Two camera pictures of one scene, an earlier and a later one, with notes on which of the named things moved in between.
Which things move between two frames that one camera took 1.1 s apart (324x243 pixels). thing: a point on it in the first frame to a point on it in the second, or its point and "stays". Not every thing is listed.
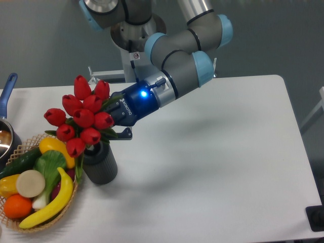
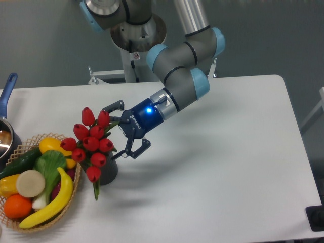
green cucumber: x=26 y=162 stays
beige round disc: x=30 y=183 stays
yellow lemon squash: x=51 y=144 stays
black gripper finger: x=126 y=134 to x=146 y=144
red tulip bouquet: x=85 y=120 to x=93 y=143
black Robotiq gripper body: x=138 y=100 to x=145 y=116
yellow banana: x=64 y=201 stays
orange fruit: x=16 y=206 stays
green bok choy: x=47 y=162 stays
